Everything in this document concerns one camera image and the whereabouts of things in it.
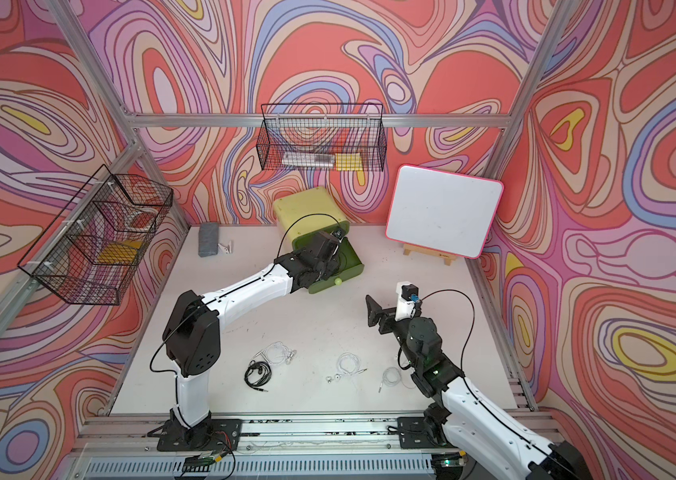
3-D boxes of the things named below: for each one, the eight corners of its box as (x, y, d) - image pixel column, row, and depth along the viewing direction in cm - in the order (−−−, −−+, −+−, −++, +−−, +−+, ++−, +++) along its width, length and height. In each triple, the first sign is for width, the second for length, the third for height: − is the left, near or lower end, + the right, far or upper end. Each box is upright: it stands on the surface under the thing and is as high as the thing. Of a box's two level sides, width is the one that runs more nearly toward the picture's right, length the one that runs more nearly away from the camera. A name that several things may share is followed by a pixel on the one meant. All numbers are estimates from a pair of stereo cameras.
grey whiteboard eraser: (199, 258, 112) (197, 254, 110) (201, 227, 123) (199, 223, 121) (218, 254, 113) (216, 250, 111) (218, 224, 124) (216, 219, 122)
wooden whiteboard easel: (400, 254, 113) (403, 245, 109) (402, 250, 114) (404, 241, 111) (452, 268, 109) (456, 260, 105) (452, 264, 110) (457, 255, 106)
